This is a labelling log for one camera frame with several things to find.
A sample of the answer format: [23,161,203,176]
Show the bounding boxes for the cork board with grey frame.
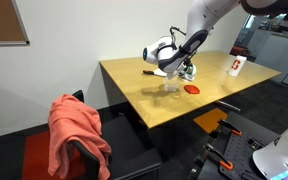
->
[0,0,31,46]

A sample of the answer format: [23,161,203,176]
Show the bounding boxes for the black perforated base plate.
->
[197,111,282,180]

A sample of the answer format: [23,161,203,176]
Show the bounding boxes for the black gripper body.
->
[183,58,194,69]

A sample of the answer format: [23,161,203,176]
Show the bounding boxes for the red chair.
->
[229,45,249,57]

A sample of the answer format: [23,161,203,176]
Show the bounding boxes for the white hand brush black bristles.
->
[142,68,168,78]

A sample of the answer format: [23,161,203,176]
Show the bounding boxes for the clear plastic bowl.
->
[163,77,180,93]

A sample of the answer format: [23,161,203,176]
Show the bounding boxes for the orange plastic lid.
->
[183,84,201,95]

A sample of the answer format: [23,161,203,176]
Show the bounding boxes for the white tumbler with red logo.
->
[227,55,247,78]

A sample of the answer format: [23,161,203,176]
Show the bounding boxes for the black office chair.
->
[67,89,164,180]

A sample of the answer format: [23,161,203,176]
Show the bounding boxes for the black clamp with orange tip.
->
[205,143,234,171]
[217,118,243,137]

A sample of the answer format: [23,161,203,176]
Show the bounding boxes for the salmon pink cloth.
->
[47,93,112,180]

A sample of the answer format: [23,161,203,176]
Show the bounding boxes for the grey cabinet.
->
[250,28,288,92]

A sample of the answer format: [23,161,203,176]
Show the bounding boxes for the white mug with green band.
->
[183,64,197,81]

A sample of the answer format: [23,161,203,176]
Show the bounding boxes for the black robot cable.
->
[169,25,187,45]

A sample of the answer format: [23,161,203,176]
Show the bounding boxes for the grey metal table foot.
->
[215,99,242,113]

